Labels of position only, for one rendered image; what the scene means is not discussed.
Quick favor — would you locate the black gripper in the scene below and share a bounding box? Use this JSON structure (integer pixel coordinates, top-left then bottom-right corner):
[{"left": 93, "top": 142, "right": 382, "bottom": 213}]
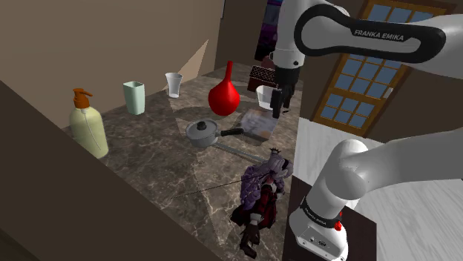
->
[{"left": 269, "top": 66, "right": 301, "bottom": 119}]

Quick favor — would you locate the white translucent bowl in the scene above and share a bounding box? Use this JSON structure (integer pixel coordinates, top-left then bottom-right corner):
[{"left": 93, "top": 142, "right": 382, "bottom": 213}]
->
[{"left": 255, "top": 85, "right": 276, "bottom": 111}]

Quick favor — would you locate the grey flat book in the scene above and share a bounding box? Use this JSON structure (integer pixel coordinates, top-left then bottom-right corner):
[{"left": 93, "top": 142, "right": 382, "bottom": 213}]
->
[{"left": 238, "top": 108, "right": 280, "bottom": 142}]

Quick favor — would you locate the dark brown patterned box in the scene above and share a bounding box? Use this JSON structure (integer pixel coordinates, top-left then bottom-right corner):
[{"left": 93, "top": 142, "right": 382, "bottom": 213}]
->
[{"left": 247, "top": 65, "right": 279, "bottom": 93}]

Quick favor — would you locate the red long-necked vase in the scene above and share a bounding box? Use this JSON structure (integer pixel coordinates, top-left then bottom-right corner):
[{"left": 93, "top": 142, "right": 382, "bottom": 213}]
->
[{"left": 208, "top": 60, "right": 241, "bottom": 117}]

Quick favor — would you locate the grey thin rod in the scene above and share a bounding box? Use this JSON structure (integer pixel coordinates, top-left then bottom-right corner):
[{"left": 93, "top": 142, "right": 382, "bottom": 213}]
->
[{"left": 213, "top": 142, "right": 267, "bottom": 164}]

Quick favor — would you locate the wooden door with glass panes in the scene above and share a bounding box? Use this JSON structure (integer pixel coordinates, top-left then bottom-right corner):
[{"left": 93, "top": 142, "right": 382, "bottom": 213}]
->
[{"left": 310, "top": 0, "right": 457, "bottom": 139}]

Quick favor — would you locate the purple-haired doll figure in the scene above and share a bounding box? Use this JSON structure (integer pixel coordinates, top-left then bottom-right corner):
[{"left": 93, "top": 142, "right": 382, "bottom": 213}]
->
[{"left": 229, "top": 147, "right": 294, "bottom": 260}]

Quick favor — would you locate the clear white drinking glass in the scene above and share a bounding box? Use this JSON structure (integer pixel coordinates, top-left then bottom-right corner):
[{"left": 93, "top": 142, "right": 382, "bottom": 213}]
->
[{"left": 165, "top": 72, "right": 184, "bottom": 99}]

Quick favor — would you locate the pale green square cup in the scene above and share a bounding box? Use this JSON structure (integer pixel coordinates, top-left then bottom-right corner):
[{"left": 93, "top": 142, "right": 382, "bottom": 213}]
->
[{"left": 122, "top": 80, "right": 146, "bottom": 116}]

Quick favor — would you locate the dark robot stand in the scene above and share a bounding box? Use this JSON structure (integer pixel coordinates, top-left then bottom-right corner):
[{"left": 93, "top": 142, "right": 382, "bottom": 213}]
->
[{"left": 281, "top": 174, "right": 378, "bottom": 261}]

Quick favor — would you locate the pale yellow soap dispenser bottle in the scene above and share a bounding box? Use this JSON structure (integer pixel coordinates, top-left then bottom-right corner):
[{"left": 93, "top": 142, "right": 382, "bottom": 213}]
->
[{"left": 68, "top": 87, "right": 109, "bottom": 160}]

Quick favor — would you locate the dark purple wall picture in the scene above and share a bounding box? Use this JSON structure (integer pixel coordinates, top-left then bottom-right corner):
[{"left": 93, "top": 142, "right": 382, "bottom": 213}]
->
[{"left": 254, "top": 0, "right": 283, "bottom": 62}]

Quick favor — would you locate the grey saucepan with black handle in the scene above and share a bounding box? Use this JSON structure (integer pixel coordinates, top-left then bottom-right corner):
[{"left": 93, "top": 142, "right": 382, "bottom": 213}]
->
[{"left": 185, "top": 118, "right": 245, "bottom": 149}]

